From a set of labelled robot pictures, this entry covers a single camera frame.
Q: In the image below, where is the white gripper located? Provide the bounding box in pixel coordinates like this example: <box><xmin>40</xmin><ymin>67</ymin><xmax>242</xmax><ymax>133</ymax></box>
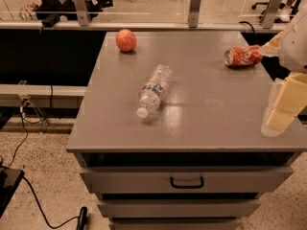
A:
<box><xmin>259</xmin><ymin>6</ymin><xmax>307</xmax><ymax>137</ymax></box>

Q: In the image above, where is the clear plastic water bottle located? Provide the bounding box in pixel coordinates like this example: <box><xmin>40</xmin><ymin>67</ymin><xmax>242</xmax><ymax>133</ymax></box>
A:
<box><xmin>136</xmin><ymin>64</ymin><xmax>173</xmax><ymax>118</ymax></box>

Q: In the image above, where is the crushed orange soda can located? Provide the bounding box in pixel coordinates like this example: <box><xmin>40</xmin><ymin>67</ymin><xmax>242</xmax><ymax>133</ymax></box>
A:
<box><xmin>224</xmin><ymin>45</ymin><xmax>263</xmax><ymax>67</ymax></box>

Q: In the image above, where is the white sneaker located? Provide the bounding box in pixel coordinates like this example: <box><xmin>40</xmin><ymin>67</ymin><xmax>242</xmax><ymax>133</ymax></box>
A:
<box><xmin>277</xmin><ymin>7</ymin><xmax>290</xmax><ymax>22</ymax></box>

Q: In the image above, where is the black office chair base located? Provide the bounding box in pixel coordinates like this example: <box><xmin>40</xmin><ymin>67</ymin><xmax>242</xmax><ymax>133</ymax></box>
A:
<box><xmin>250</xmin><ymin>0</ymin><xmax>307</xmax><ymax>16</ymax></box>

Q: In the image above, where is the grey drawer cabinet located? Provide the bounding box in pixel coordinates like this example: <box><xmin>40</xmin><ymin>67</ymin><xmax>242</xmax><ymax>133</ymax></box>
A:
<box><xmin>67</xmin><ymin>32</ymin><xmax>307</xmax><ymax>230</ymax></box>

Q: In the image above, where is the red apple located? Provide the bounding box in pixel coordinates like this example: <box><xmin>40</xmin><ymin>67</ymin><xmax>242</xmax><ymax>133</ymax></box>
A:
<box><xmin>115</xmin><ymin>29</ymin><xmax>136</xmax><ymax>53</ymax></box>

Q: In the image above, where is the black power adapter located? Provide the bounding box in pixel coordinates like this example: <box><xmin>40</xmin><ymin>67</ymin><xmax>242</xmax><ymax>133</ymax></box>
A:
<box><xmin>42</xmin><ymin>14</ymin><xmax>60</xmax><ymax>28</ymax></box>

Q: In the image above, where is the black box on floor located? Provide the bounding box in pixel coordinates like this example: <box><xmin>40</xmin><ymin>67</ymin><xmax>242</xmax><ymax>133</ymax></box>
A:
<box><xmin>0</xmin><ymin>168</ymin><xmax>24</xmax><ymax>218</ymax></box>

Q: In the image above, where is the black cable behind table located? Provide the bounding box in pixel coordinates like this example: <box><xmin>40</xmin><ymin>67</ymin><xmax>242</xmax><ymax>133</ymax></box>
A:
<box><xmin>238</xmin><ymin>20</ymin><xmax>259</xmax><ymax>46</ymax></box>

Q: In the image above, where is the right metal railing post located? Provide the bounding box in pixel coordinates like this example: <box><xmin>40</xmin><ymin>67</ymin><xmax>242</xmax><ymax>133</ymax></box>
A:
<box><xmin>260</xmin><ymin>0</ymin><xmax>282</xmax><ymax>29</ymax></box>

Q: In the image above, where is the metal railing post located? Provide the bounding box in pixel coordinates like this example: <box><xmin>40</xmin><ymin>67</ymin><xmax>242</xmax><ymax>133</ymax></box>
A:
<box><xmin>260</xmin><ymin>0</ymin><xmax>282</xmax><ymax>29</ymax></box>
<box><xmin>72</xmin><ymin>0</ymin><xmax>90</xmax><ymax>26</ymax></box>
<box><xmin>188</xmin><ymin>0</ymin><xmax>201</xmax><ymax>28</ymax></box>

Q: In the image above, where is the middle metal railing post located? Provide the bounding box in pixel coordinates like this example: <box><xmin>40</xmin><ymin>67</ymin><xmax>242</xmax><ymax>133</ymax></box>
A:
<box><xmin>188</xmin><ymin>0</ymin><xmax>201</xmax><ymax>28</ymax></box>

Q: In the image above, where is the black drawer handle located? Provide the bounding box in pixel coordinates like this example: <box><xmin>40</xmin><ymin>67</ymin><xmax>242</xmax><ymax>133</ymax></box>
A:
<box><xmin>170</xmin><ymin>176</ymin><xmax>204</xmax><ymax>190</ymax></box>

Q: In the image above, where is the left metal railing post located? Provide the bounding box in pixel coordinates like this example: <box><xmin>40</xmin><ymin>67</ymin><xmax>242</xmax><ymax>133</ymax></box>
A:
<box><xmin>72</xmin><ymin>0</ymin><xmax>90</xmax><ymax>26</ymax></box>

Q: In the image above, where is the black floor cable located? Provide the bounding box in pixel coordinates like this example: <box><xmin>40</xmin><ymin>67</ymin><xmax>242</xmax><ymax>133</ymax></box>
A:
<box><xmin>22</xmin><ymin>175</ymin><xmax>88</xmax><ymax>230</ymax></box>

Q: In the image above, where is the wall outlet with plugs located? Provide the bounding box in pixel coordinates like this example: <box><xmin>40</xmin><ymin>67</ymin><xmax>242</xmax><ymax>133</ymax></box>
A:
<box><xmin>19</xmin><ymin>96</ymin><xmax>31</xmax><ymax>114</ymax></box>

